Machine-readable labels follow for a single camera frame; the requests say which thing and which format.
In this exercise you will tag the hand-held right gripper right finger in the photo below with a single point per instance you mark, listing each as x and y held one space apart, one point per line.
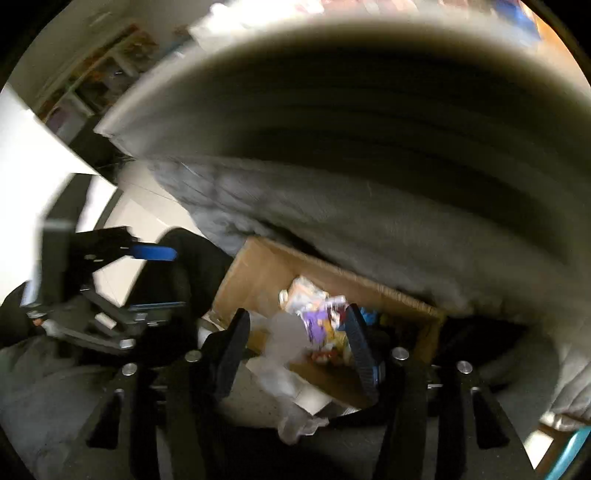
362 362

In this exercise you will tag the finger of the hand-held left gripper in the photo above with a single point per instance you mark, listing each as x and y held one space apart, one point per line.
157 306
154 254

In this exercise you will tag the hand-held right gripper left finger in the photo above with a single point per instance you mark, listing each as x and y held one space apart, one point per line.
232 353

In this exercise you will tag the white tissue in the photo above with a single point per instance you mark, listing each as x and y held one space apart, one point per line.
281 369

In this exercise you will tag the brown cardboard box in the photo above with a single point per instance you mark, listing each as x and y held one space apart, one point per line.
263 272

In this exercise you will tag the colourful snack wrapper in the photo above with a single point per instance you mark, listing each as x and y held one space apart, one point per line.
318 318

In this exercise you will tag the grey blanket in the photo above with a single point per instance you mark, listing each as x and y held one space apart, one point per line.
369 230

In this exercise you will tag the wooden shelf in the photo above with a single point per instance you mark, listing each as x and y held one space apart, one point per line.
99 74

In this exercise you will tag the teal chair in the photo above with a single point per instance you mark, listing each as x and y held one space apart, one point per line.
570 454

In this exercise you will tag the round white table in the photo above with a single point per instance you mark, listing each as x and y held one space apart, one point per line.
346 106

